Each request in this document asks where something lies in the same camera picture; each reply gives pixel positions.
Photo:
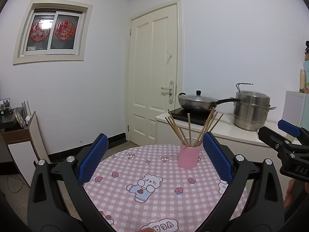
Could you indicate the wooden chopstick five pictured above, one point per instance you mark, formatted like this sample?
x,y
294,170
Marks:
x,y
208,127

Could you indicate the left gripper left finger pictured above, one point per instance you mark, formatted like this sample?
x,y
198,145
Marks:
x,y
47,210

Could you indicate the white door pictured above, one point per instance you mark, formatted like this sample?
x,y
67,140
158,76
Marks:
x,y
152,64

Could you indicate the wooden side cabinet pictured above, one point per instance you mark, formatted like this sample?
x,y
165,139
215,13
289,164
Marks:
x,y
26,148

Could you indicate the window with red decals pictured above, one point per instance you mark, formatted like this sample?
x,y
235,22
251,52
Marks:
x,y
53,30

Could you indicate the person left hand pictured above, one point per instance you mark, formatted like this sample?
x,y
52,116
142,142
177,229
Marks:
x,y
147,229

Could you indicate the wooden chopstick eight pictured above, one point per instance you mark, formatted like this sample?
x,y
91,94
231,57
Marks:
x,y
189,130

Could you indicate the wooden chopstick two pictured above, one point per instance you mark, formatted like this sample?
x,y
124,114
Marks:
x,y
179,131

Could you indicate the white kitchen counter cabinet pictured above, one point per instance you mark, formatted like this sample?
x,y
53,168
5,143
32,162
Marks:
x,y
238,140

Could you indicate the silver door handle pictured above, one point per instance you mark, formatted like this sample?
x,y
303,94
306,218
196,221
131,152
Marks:
x,y
170,90

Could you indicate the pink checkered tablecloth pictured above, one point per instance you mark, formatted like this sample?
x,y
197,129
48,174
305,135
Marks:
x,y
144,187

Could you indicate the black induction cooker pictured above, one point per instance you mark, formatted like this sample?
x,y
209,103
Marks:
x,y
196,117

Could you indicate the white fridge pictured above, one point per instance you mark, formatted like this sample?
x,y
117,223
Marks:
x,y
296,109

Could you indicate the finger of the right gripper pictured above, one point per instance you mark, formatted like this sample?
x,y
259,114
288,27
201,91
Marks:
x,y
274,140
289,128

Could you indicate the wooden chopstick four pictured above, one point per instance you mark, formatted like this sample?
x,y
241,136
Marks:
x,y
168,120

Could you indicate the pink cup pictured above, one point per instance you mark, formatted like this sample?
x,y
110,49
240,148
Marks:
x,y
188,156

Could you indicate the wok with glass lid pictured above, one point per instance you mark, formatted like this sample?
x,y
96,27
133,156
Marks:
x,y
201,103

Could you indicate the person right hand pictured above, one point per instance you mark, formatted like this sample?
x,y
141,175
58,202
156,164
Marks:
x,y
293,191

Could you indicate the wooden chopstick seven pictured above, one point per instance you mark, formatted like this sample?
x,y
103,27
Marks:
x,y
210,130

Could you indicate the stainless steel steamer pot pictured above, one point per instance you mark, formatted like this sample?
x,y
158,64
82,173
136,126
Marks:
x,y
251,112

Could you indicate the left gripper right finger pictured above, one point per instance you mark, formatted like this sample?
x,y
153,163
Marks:
x,y
253,199

